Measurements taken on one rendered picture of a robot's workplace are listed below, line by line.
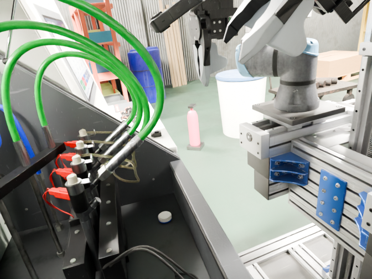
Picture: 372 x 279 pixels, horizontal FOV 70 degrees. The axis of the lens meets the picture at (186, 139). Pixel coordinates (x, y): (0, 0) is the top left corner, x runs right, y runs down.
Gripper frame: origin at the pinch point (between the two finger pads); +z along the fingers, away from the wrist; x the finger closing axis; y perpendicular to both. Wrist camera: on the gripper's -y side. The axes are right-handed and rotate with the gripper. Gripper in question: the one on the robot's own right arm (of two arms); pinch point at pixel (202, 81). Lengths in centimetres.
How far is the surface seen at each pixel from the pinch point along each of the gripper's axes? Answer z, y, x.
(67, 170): 13.4, -31.6, -2.5
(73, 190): 12.1, -29.0, -13.3
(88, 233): 22.3, -28.9, -12.8
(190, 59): 71, 171, 602
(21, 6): -19.7, -36.4, 23.3
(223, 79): 51, 99, 225
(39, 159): 12.9, -38.8, 6.0
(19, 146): 8.2, -40.6, 3.3
